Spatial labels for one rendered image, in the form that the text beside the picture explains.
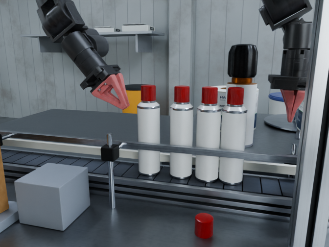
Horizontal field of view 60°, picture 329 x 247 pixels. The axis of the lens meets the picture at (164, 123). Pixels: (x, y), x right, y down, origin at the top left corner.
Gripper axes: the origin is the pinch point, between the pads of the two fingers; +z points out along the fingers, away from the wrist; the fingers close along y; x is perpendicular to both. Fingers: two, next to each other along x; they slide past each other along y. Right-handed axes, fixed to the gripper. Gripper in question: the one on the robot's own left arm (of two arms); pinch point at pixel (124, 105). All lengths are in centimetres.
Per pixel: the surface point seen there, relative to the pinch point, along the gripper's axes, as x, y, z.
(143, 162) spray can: 3.9, -3.2, 13.2
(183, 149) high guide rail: -6.2, -4.6, 16.0
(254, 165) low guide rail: -14.3, 2.8, 29.3
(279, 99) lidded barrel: -23, 252, 66
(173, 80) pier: 70, 325, -27
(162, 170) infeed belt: 3.5, 1.1, 17.8
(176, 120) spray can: -8.7, -2.9, 10.4
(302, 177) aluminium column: -23.1, -16.9, 28.3
